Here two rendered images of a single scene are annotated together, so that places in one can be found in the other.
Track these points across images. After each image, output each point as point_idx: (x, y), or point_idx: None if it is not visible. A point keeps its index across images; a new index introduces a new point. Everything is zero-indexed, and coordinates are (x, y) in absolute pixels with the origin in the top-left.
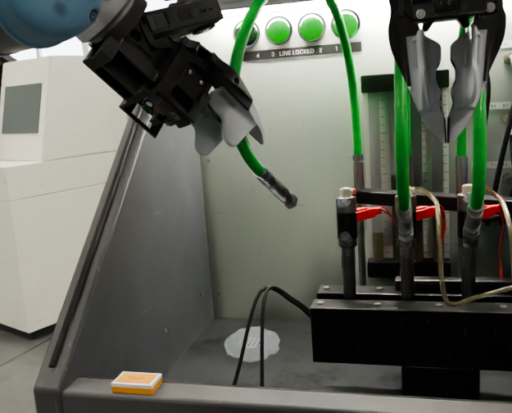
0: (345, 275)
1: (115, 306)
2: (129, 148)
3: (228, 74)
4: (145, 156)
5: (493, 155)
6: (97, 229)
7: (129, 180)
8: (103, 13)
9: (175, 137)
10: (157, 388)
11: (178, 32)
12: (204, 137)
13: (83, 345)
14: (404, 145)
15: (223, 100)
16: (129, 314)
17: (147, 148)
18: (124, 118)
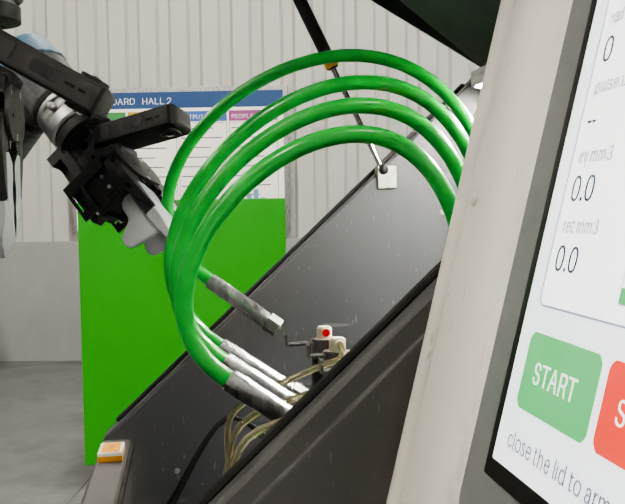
0: None
1: (212, 398)
2: (297, 247)
3: (120, 180)
4: (314, 258)
5: None
6: (217, 320)
7: (269, 280)
8: (48, 131)
9: (404, 243)
10: (110, 461)
11: (135, 139)
12: (156, 237)
13: (148, 415)
14: (164, 267)
15: (133, 203)
16: (239, 416)
17: (322, 250)
18: None
